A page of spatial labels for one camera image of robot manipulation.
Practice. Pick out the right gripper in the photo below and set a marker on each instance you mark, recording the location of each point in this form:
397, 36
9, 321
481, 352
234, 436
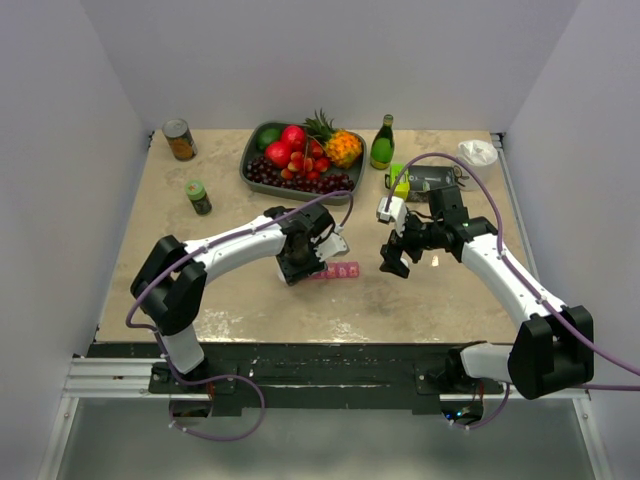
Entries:
392, 251

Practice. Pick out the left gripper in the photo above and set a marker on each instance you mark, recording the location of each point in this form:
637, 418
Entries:
294, 274

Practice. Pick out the pink weekly pill organizer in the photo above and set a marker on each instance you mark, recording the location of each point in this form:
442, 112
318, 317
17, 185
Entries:
339, 270

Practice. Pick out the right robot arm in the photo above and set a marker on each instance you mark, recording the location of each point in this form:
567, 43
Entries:
546, 355

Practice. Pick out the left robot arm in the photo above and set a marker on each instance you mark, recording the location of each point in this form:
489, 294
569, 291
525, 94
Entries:
170, 285

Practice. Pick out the grey fruit tray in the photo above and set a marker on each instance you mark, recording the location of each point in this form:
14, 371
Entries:
250, 151

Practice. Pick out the dark grapes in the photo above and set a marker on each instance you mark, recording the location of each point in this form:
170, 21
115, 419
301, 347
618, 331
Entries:
261, 175

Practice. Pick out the red apple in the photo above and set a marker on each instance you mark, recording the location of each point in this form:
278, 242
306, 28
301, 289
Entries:
279, 153

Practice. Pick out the black and green box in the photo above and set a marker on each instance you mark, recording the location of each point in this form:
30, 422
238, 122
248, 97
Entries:
419, 181

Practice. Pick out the pineapple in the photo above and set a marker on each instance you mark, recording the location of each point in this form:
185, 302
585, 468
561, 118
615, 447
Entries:
343, 148

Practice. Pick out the red pomegranate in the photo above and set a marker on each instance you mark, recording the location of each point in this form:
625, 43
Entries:
294, 137

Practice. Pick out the green lime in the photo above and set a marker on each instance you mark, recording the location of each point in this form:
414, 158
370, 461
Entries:
266, 137

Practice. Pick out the green glass bottle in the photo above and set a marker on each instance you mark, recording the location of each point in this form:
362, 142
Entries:
383, 146

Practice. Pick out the green-lidded spice jar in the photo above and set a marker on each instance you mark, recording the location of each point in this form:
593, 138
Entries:
197, 195

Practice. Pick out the tin can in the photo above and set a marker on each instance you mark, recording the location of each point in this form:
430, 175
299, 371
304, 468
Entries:
180, 139

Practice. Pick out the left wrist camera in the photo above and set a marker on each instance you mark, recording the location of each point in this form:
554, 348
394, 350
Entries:
334, 246

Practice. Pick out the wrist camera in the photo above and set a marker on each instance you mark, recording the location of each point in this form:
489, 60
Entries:
392, 210
334, 246

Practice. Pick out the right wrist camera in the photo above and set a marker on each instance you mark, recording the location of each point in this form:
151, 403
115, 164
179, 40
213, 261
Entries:
392, 210

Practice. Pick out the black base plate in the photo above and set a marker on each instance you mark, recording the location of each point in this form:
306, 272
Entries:
309, 376

